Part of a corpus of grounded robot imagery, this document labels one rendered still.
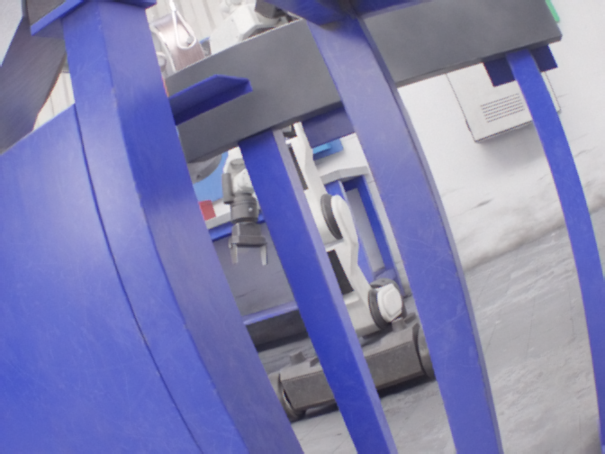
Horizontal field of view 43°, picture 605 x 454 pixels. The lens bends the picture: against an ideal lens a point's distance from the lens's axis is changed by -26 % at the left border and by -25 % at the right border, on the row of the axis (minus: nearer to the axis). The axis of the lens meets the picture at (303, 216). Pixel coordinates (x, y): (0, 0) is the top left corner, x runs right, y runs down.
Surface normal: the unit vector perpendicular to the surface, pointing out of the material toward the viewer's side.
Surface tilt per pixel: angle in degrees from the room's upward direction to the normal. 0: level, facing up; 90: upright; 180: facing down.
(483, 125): 90
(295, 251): 90
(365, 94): 90
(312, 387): 90
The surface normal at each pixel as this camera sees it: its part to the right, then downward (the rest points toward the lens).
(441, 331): -0.25, 0.07
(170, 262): 0.90, -0.34
